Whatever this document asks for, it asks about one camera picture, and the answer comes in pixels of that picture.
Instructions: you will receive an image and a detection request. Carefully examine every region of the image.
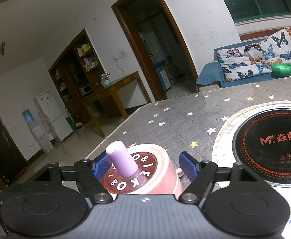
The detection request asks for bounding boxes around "pink cup with purple straw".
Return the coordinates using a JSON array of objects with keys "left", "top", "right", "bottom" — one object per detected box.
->
[{"left": 101, "top": 141, "right": 183, "bottom": 198}]

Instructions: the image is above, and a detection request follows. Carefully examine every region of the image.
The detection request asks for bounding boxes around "grey star pattern table mat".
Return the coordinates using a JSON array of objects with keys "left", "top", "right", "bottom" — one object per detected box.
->
[{"left": 60, "top": 74, "right": 291, "bottom": 239}]

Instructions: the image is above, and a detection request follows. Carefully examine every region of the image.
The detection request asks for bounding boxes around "water dispenser with blue bottle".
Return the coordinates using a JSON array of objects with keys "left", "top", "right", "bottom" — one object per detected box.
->
[{"left": 23, "top": 109, "right": 53, "bottom": 153}]

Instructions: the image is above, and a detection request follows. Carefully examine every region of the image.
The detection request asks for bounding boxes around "white refrigerator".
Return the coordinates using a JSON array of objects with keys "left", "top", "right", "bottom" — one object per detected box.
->
[{"left": 34, "top": 90, "right": 73, "bottom": 142}]

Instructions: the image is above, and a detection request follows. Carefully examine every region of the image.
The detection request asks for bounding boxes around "round black induction cooker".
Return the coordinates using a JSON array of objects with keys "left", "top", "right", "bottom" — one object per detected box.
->
[{"left": 212, "top": 100, "right": 291, "bottom": 187}]

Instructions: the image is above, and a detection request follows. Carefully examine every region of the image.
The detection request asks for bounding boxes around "small microwave oven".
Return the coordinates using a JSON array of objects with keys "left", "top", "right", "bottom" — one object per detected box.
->
[{"left": 79, "top": 85, "right": 94, "bottom": 96}]

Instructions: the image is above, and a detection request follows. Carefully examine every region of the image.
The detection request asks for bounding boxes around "glass jar on table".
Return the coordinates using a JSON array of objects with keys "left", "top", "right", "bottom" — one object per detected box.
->
[{"left": 101, "top": 74, "right": 111, "bottom": 87}]

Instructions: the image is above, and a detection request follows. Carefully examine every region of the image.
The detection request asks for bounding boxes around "blue sofa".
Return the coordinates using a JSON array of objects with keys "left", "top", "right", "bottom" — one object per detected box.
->
[{"left": 196, "top": 38, "right": 277, "bottom": 92}]

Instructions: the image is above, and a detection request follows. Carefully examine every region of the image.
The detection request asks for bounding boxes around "dark wooden shelf cabinet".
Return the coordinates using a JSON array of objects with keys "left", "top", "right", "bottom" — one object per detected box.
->
[{"left": 49, "top": 30, "right": 105, "bottom": 123}]

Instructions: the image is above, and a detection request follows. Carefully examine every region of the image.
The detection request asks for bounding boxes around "wooden side table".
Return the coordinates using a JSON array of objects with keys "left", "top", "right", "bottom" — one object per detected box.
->
[{"left": 82, "top": 71, "right": 151, "bottom": 138}]

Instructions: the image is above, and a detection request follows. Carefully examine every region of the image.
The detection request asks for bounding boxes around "butterfly pattern blanket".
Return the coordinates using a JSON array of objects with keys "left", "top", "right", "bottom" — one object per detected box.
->
[{"left": 216, "top": 27, "right": 291, "bottom": 82}]

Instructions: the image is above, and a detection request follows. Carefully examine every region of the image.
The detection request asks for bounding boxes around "green round bowl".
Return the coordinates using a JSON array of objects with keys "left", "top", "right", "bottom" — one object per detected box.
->
[{"left": 271, "top": 63, "right": 291, "bottom": 78}]

